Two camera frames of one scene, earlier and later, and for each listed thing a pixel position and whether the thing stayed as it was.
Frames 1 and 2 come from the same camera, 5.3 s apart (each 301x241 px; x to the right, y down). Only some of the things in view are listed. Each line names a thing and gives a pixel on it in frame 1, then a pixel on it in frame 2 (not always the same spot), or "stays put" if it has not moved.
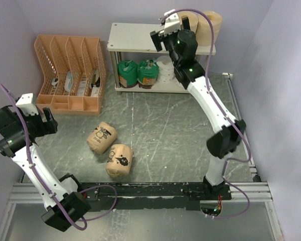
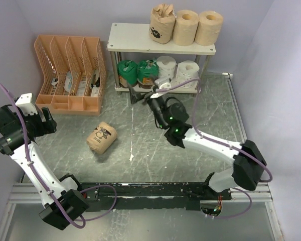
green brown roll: [127, 71] stays put
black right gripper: [156, 38] to [135, 96]
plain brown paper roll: [203, 32] stays put
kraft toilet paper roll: [120, 157] to [162, 23]
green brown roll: [147, 73] stays put
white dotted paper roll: [166, 69] stays put
